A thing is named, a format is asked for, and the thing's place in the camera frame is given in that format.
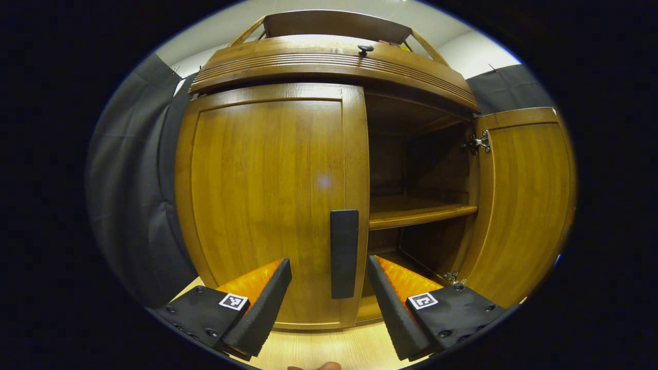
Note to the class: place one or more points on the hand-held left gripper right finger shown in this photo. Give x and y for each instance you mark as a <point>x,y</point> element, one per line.
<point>390,313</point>

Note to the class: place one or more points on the wooden double-door shoe cabinet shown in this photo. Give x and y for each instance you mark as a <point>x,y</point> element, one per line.
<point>329,23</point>

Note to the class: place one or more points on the black backdrop cloth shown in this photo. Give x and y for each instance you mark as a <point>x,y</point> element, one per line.
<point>128,180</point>

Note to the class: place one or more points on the black round drawer knob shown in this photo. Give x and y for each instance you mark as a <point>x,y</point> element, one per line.
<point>365,49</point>

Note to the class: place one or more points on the yellow book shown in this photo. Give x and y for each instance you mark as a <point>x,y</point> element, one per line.
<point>405,47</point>

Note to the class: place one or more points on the wooden drawer front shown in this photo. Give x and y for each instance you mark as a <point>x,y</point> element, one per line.
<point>308,56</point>

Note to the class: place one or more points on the wooden inner shelf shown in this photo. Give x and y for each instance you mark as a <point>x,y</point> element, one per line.
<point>411,211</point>

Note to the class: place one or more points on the wooden cabinet door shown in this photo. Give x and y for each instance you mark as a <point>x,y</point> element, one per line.
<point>257,180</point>
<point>524,205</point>

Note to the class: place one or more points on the metal door hinge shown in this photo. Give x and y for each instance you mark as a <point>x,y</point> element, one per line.
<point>478,143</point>
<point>453,278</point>

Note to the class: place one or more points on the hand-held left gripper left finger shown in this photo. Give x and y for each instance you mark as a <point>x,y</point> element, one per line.
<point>267,308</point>

